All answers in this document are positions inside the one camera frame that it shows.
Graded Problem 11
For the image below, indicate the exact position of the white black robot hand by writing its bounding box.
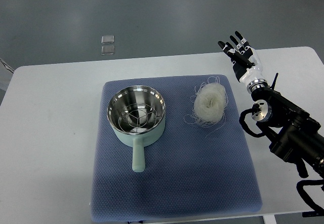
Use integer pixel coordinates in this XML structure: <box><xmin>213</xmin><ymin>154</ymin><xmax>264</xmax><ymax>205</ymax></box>
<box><xmin>218</xmin><ymin>31</ymin><xmax>264</xmax><ymax>86</ymax></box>

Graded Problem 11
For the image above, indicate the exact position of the white vermicelli noodle nest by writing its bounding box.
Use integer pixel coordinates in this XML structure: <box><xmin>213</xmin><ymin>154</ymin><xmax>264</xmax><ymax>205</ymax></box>
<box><xmin>183</xmin><ymin>76</ymin><xmax>229</xmax><ymax>138</ymax></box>

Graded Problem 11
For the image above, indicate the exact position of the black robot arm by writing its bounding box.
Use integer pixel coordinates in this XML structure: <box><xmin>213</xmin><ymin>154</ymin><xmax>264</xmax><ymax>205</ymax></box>
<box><xmin>239</xmin><ymin>79</ymin><xmax>323</xmax><ymax>217</ymax></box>

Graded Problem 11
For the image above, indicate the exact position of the mint green steel pot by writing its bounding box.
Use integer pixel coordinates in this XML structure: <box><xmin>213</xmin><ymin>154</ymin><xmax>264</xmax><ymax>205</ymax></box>
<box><xmin>107</xmin><ymin>85</ymin><xmax>166</xmax><ymax>173</ymax></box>

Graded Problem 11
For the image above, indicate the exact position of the blue textured mat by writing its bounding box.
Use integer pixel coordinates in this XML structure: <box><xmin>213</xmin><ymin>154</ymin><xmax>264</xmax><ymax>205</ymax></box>
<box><xmin>91</xmin><ymin>74</ymin><xmax>262</xmax><ymax>222</ymax></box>

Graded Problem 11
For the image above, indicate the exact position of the upper floor socket plate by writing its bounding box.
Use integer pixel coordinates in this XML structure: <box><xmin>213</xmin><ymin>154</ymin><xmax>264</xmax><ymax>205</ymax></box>
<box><xmin>101</xmin><ymin>35</ymin><xmax>114</xmax><ymax>44</ymax></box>

